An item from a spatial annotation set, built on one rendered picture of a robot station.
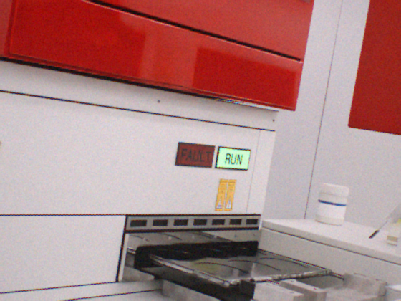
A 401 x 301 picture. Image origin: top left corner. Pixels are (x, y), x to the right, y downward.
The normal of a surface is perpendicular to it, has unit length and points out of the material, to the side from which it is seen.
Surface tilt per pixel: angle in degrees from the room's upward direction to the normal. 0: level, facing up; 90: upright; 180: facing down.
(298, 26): 90
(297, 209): 90
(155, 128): 90
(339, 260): 90
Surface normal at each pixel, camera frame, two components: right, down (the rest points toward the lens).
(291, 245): -0.63, -0.07
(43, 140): 0.76, 0.16
